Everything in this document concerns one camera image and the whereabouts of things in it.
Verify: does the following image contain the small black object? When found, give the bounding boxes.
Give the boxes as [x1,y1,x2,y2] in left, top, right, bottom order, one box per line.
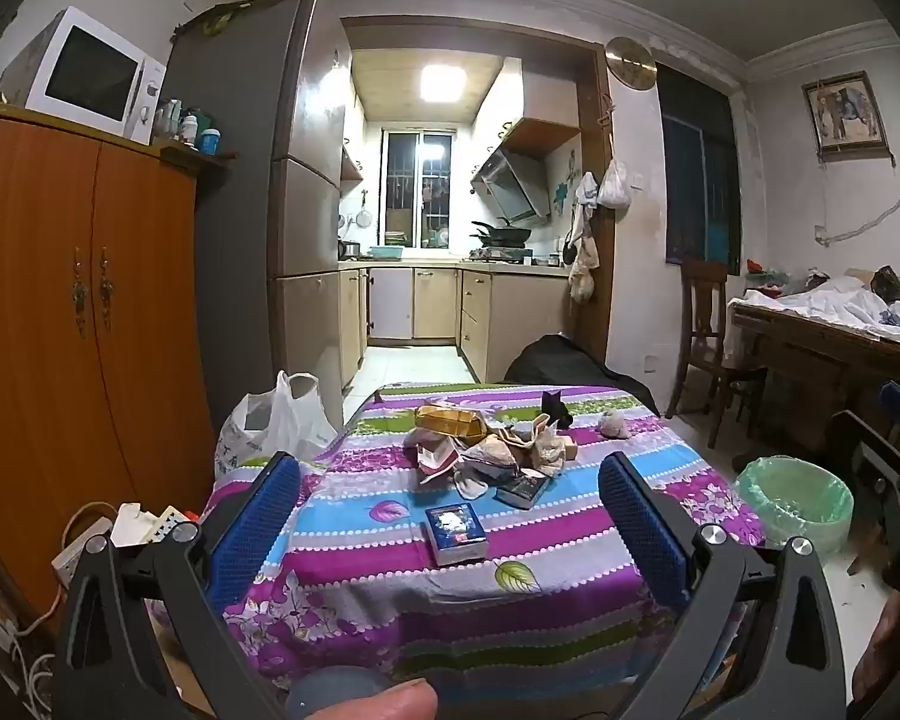
[540,390,575,428]

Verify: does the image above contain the kitchen window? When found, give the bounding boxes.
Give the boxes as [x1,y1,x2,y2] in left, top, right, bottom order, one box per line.
[381,129,458,248]

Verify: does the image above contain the yellow packet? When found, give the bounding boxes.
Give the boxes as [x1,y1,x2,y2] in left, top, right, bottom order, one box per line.
[415,405,488,445]

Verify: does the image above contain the round wall clock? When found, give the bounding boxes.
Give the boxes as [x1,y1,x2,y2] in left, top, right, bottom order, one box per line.
[604,36,657,89]

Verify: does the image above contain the white microwave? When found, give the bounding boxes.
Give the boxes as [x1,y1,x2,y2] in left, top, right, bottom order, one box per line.
[0,6,167,145]

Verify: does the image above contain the hanging white plastic bag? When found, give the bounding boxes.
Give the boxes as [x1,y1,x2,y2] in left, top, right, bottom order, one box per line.
[596,159,631,209]

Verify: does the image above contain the white power adapter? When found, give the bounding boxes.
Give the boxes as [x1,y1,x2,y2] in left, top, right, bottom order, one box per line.
[111,502,151,547]

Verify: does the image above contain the blue card box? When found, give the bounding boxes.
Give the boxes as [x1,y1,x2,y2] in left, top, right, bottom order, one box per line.
[424,502,490,567]

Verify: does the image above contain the wooden chair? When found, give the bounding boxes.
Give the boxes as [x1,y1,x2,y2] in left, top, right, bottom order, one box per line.
[671,255,770,451]

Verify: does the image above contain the framed picture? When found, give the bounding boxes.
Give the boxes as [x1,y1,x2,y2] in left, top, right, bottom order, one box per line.
[801,71,890,158]

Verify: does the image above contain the black wok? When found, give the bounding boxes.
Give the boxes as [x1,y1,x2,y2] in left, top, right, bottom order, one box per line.
[471,220,533,245]

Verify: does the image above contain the white power strip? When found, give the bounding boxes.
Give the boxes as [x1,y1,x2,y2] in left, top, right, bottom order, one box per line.
[51,514,117,582]
[146,506,196,545]

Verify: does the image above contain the steel range hood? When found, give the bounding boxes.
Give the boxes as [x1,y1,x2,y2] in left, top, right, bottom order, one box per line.
[471,148,552,226]

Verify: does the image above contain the orange white packet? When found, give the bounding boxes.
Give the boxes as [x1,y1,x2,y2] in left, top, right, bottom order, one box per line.
[491,424,542,455]

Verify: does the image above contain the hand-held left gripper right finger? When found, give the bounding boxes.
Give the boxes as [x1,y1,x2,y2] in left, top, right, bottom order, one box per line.
[597,452,848,720]

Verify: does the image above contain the wooden dining table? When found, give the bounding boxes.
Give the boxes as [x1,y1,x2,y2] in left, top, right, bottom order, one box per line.
[727,292,900,451]

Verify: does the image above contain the grey refrigerator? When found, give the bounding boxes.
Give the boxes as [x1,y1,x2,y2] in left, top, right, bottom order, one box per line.
[163,0,353,428]

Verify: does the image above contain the white printed wrapper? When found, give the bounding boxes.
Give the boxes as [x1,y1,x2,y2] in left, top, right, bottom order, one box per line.
[454,442,520,500]

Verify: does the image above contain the red white wrapper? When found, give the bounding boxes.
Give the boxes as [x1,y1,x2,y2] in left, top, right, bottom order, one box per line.
[418,442,458,485]

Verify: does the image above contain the person's left hand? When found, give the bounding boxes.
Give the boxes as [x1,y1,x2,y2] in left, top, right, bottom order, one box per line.
[358,678,440,720]

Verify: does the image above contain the white power cable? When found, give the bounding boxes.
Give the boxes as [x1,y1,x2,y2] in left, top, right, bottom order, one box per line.
[4,600,72,720]

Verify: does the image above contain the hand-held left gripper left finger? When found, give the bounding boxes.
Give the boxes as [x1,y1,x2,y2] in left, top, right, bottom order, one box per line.
[52,452,305,720]

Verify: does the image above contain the beige kitchen base cabinets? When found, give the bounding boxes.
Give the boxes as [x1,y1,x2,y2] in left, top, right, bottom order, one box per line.
[337,262,578,383]

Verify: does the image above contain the black packet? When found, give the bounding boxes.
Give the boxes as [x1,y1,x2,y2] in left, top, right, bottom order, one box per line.
[495,465,552,509]

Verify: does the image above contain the green-lined waste bin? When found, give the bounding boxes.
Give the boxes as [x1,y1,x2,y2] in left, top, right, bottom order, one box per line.
[733,456,854,550]

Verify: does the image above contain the white wall cable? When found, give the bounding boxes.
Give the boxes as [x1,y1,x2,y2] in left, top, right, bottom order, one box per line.
[814,157,900,247]

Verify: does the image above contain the square ceiling light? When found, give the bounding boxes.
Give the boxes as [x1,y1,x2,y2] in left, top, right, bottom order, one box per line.
[420,64,470,102]

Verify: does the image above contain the beige paper wrapper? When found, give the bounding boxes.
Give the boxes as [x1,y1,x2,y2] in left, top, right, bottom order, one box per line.
[526,420,567,477]

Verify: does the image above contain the orange wooden wardrobe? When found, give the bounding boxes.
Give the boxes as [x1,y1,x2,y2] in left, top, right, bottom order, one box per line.
[0,99,218,616]

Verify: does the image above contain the kitchen wall cabinet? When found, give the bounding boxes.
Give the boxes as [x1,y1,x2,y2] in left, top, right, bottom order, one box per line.
[341,90,366,181]
[474,56,582,158]

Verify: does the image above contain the dark window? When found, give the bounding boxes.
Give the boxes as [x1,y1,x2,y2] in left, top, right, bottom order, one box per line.
[656,64,743,267]

